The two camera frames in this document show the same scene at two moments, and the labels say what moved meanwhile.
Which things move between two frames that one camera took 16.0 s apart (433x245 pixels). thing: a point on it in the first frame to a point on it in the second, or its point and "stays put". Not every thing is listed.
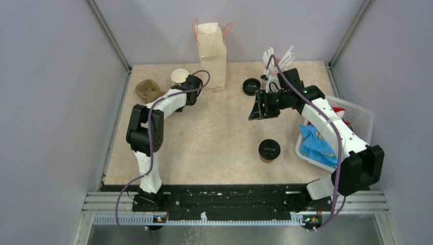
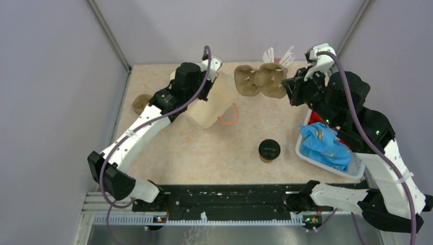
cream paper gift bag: (212, 49) to (206, 113)
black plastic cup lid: (269, 149) stays put
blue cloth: (313, 145) stays put
